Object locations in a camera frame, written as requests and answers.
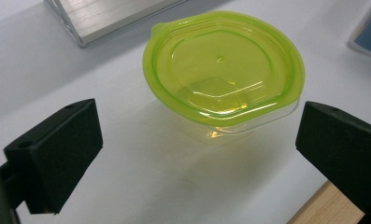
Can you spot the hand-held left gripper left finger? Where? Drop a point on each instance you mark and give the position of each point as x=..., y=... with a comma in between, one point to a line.
x=61, y=155

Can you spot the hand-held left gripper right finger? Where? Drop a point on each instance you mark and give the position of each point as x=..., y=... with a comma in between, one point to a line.
x=342, y=155

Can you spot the yellow-green plastic bowl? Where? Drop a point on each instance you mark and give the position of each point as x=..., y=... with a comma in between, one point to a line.
x=220, y=68

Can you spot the grey table mat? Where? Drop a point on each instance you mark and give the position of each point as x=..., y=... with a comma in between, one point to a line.
x=142, y=186

